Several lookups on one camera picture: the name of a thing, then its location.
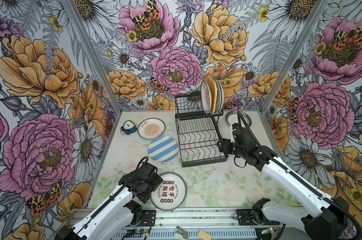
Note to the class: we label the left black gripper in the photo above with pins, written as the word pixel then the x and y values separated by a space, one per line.
pixel 156 181

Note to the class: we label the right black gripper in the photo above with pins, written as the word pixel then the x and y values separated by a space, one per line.
pixel 224 145

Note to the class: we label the white plate red characters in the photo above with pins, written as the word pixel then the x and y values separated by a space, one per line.
pixel 171 192

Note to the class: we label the black wire dish rack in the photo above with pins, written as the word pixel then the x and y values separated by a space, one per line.
pixel 198 133

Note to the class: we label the orange sunburst plate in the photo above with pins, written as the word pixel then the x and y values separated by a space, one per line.
pixel 206 98
pixel 151 128

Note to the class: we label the yellow woven square plate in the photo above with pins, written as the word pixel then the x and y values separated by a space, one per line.
pixel 213 90

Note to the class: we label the white floral plate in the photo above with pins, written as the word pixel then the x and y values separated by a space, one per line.
pixel 222 96

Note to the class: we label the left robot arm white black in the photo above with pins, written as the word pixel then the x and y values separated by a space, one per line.
pixel 119 209

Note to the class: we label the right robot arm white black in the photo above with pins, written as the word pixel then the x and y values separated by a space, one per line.
pixel 321 216

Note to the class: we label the small green rimmed plate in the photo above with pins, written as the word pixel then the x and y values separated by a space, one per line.
pixel 232 118

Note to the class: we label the blue white striped plate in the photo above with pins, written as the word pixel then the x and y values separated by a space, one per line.
pixel 163 149

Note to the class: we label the small teal cup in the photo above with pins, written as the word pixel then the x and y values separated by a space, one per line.
pixel 128 128

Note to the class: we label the grey clip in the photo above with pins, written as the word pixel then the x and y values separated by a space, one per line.
pixel 180 234

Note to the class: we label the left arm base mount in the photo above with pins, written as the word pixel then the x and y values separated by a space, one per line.
pixel 144 218

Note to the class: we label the aluminium front rail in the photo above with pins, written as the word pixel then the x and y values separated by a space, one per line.
pixel 222 217

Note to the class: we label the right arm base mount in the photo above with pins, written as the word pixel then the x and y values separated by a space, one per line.
pixel 252 217

